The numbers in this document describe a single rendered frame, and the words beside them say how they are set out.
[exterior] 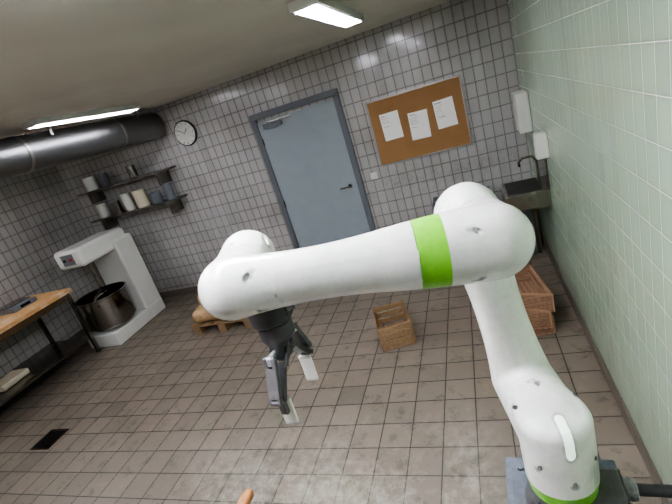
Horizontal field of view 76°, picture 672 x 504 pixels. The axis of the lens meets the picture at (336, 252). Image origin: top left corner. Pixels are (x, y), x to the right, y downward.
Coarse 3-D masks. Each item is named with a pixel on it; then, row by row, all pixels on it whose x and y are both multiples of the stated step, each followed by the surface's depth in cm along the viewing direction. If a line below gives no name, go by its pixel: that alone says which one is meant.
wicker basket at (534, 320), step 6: (516, 276) 363; (522, 276) 362; (534, 312) 315; (540, 312) 314; (546, 312) 312; (534, 318) 317; (540, 318) 316; (546, 318) 315; (534, 324) 319; (552, 324) 315
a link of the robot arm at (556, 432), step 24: (528, 384) 84; (552, 384) 82; (504, 408) 89; (528, 408) 79; (552, 408) 77; (576, 408) 76; (528, 432) 76; (552, 432) 74; (576, 432) 73; (528, 456) 79; (552, 456) 74; (576, 456) 73; (552, 480) 77; (576, 480) 75
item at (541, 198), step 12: (528, 156) 367; (540, 168) 379; (528, 180) 389; (540, 180) 380; (504, 192) 379; (516, 192) 368; (528, 192) 360; (540, 192) 356; (516, 204) 364; (528, 204) 362; (540, 204) 360; (540, 240) 393; (540, 252) 397
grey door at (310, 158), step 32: (320, 96) 481; (256, 128) 515; (288, 128) 507; (320, 128) 498; (288, 160) 523; (320, 160) 513; (352, 160) 501; (288, 192) 541; (320, 192) 530; (352, 192) 519; (288, 224) 557; (320, 224) 547; (352, 224) 536
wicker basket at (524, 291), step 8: (528, 264) 358; (528, 272) 360; (536, 272) 343; (520, 288) 355; (528, 288) 351; (544, 288) 326; (528, 296) 311; (536, 296) 311; (544, 296) 310; (552, 296) 309; (528, 304) 314; (536, 304) 313; (544, 304) 312; (552, 304) 314; (528, 312) 316
